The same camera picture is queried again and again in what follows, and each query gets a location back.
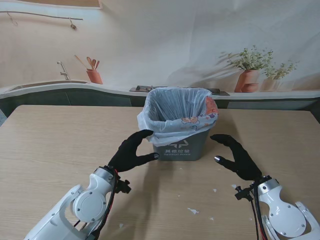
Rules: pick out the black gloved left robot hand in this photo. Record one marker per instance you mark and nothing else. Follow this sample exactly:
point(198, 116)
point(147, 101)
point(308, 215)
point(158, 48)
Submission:
point(127, 155)

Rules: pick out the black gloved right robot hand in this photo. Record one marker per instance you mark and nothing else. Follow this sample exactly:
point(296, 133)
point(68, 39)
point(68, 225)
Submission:
point(240, 160)

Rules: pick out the white printed plastic bag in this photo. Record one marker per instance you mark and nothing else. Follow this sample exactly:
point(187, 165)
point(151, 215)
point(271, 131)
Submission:
point(175, 112)

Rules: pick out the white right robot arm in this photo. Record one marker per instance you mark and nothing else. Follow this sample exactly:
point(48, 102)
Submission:
point(285, 212)

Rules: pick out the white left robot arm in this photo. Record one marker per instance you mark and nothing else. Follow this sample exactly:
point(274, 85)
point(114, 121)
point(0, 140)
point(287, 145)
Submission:
point(82, 207)

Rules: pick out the grey plastic waste bin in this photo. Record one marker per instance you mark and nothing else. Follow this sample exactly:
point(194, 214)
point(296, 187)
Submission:
point(181, 150)

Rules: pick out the large white paper scrap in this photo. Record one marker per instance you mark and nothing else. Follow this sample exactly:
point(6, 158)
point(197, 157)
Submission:
point(193, 211)

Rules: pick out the printed kitchen backdrop cloth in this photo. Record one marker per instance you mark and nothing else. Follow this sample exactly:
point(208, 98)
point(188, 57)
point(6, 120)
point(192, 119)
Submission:
point(162, 37)

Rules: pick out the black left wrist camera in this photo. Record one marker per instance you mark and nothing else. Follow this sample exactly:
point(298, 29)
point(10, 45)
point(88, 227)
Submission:
point(124, 187)

